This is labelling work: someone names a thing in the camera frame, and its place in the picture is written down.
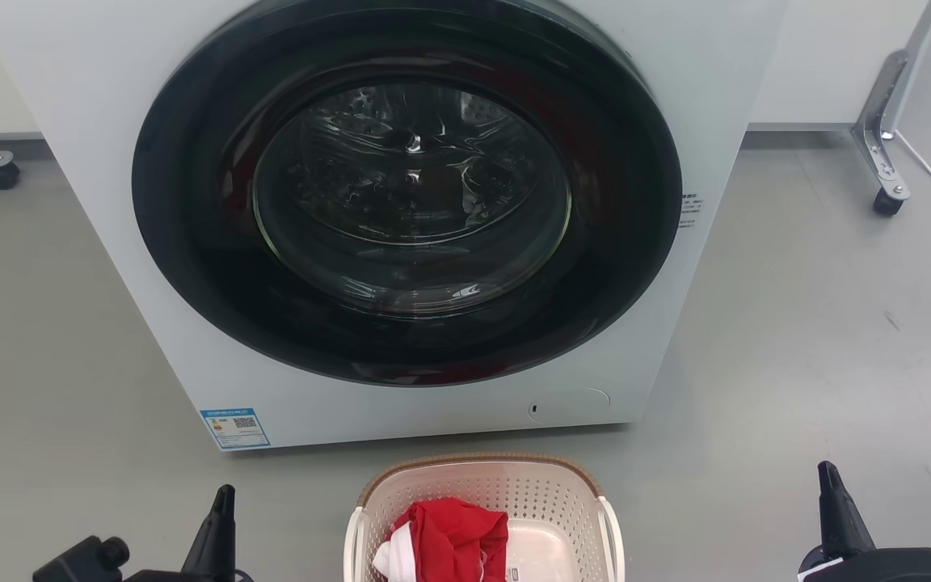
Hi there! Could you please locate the grey metal frame leg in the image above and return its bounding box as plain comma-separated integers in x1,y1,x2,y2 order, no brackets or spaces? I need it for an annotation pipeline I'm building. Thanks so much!
850,0,931,201

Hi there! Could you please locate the white garment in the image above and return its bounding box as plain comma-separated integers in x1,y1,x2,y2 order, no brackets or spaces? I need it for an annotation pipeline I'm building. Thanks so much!
371,521,417,582

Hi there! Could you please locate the blue energy label sticker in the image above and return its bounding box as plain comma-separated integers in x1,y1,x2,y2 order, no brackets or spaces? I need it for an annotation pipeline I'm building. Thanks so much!
199,407,272,451

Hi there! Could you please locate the red garment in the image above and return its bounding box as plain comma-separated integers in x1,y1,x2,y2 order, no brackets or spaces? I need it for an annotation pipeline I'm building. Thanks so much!
384,496,512,582

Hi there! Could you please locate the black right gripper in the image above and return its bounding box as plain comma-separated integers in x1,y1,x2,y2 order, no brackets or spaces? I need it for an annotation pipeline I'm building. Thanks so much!
797,461,931,582

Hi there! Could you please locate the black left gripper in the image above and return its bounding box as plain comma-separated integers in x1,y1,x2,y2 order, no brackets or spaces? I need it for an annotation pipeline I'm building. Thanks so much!
32,484,238,582

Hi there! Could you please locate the round filter cover flap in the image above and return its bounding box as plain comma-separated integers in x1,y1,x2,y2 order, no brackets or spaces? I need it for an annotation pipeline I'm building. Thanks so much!
525,387,611,424

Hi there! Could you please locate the black round washer door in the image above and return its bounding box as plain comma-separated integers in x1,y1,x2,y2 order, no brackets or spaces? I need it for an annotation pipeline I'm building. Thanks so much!
131,0,684,387

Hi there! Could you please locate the cream perforated laundry basket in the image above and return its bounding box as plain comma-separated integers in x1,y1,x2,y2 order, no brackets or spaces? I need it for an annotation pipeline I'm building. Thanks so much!
343,453,627,582

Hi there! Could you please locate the white front-load washing machine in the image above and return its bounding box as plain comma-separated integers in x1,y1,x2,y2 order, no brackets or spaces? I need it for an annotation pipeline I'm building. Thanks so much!
0,0,790,452

